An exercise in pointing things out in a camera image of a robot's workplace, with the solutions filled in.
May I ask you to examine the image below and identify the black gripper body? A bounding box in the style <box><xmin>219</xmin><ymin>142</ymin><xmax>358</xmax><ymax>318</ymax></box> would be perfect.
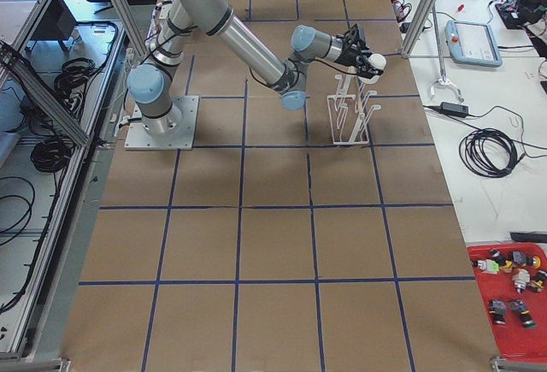
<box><xmin>337</xmin><ymin>23</ymin><xmax>371</xmax><ymax>74</ymax></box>

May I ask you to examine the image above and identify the white cup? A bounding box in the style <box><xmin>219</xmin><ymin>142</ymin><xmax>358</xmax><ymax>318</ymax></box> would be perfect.
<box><xmin>362</xmin><ymin>53</ymin><xmax>386</xmax><ymax>85</ymax></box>

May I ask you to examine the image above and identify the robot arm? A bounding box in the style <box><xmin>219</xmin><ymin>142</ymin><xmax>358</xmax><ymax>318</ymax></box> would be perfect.
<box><xmin>127</xmin><ymin>0</ymin><xmax>386</xmax><ymax>138</ymax></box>

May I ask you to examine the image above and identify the metal reacher tool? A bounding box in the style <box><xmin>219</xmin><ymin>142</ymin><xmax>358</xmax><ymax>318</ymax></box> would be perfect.
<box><xmin>430</xmin><ymin>6</ymin><xmax>464</xmax><ymax>103</ymax></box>

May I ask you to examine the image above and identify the teach pendant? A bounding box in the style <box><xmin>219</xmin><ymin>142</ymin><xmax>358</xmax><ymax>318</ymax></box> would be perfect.
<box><xmin>444</xmin><ymin>20</ymin><xmax>503</xmax><ymax>68</ymax></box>

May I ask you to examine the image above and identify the black power adapter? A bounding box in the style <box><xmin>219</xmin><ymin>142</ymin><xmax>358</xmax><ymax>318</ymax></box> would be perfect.
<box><xmin>439</xmin><ymin>102</ymin><xmax>469</xmax><ymax>118</ymax></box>

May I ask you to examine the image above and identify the black plastic tool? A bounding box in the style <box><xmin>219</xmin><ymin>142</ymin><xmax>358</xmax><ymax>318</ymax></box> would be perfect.
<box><xmin>509</xmin><ymin>232</ymin><xmax>547</xmax><ymax>244</ymax></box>

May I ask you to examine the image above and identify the red parts tray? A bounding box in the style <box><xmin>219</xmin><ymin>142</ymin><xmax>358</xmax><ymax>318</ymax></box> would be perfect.
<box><xmin>468</xmin><ymin>243</ymin><xmax>546</xmax><ymax>363</ymax></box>

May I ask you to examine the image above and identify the white wire cup rack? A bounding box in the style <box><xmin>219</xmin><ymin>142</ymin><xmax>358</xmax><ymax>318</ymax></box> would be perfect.
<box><xmin>326</xmin><ymin>68</ymin><xmax>381</xmax><ymax>145</ymax></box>

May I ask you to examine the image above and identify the aluminium frame post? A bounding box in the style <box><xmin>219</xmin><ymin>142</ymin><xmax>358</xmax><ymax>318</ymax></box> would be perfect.
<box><xmin>401</xmin><ymin>0</ymin><xmax>436</xmax><ymax>58</ymax></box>

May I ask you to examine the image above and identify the coiled black cable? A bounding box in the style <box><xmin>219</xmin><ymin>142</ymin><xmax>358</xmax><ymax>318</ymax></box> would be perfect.
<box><xmin>459</xmin><ymin>127</ymin><xmax>526</xmax><ymax>179</ymax></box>

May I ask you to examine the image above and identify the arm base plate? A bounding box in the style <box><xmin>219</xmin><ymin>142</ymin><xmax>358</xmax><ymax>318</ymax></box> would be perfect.
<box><xmin>125</xmin><ymin>95</ymin><xmax>199</xmax><ymax>151</ymax></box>

